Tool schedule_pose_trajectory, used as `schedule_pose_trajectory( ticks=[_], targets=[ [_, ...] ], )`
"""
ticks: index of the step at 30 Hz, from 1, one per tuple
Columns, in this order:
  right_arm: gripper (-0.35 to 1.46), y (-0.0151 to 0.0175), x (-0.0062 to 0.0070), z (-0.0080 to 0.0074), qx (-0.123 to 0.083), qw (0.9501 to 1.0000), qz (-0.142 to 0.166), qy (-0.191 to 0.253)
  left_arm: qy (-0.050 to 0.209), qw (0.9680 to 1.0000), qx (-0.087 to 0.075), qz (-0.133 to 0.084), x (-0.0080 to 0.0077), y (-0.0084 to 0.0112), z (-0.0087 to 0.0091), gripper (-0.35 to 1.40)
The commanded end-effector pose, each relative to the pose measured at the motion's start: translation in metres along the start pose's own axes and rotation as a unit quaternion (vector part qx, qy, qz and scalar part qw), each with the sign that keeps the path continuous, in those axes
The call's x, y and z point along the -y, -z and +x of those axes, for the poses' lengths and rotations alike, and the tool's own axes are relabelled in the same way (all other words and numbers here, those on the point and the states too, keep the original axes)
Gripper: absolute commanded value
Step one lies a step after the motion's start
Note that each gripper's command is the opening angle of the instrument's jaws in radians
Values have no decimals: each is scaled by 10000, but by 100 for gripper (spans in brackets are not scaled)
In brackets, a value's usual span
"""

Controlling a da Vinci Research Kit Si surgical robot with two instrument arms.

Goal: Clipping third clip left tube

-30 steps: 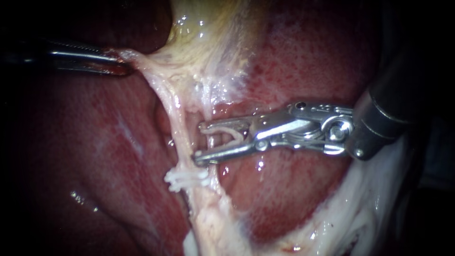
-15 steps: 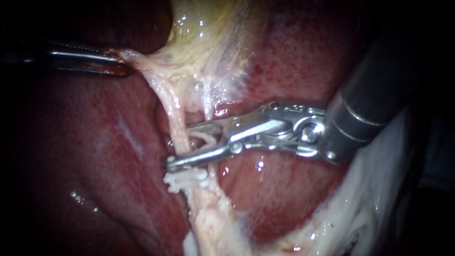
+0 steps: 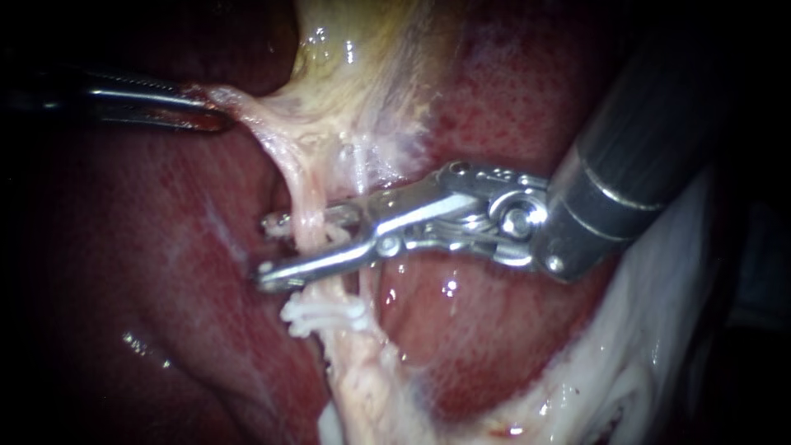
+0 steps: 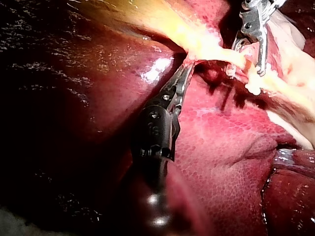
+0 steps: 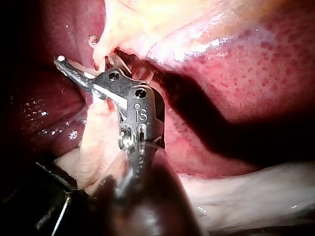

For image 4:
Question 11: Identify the right arm instrument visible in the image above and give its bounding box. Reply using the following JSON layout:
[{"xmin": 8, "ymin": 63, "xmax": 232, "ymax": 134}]
[{"xmin": 239, "ymin": 0, "xmax": 278, "ymax": 38}]

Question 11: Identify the left arm instrument jaw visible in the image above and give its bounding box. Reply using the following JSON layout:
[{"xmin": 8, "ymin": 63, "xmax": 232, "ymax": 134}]
[
  {"xmin": 162, "ymin": 63, "xmax": 190, "ymax": 96},
  {"xmin": 175, "ymin": 62, "xmax": 196, "ymax": 97}
]

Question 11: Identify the gallbladder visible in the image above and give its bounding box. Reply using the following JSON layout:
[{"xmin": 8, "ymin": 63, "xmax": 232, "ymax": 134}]
[{"xmin": 78, "ymin": 0, "xmax": 247, "ymax": 67}]

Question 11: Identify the right arm instrument jaw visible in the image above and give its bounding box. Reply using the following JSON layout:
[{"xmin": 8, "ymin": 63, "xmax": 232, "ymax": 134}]
[
  {"xmin": 255, "ymin": 33, "xmax": 269, "ymax": 76},
  {"xmin": 230, "ymin": 32, "xmax": 250, "ymax": 54}
]

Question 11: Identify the pale fatty tissue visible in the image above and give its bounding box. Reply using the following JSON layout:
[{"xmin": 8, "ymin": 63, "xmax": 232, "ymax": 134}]
[{"xmin": 242, "ymin": 9, "xmax": 315, "ymax": 151}]

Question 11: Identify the left arm instrument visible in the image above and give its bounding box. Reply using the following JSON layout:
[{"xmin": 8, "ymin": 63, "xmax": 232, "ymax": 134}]
[{"xmin": 131, "ymin": 92, "xmax": 185, "ymax": 162}]

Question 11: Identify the white clip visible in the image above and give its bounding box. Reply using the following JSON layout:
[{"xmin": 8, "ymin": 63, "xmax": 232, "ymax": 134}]
[{"xmin": 225, "ymin": 63, "xmax": 237, "ymax": 79}]

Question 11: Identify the dark red liver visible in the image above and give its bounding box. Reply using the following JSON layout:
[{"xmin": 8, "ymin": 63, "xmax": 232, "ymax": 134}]
[{"xmin": 0, "ymin": 0, "xmax": 315, "ymax": 236}]

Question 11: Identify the white cloth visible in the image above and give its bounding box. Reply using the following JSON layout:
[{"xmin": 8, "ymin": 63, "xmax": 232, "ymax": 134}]
[{"xmin": 0, "ymin": 206, "xmax": 32, "ymax": 236}]

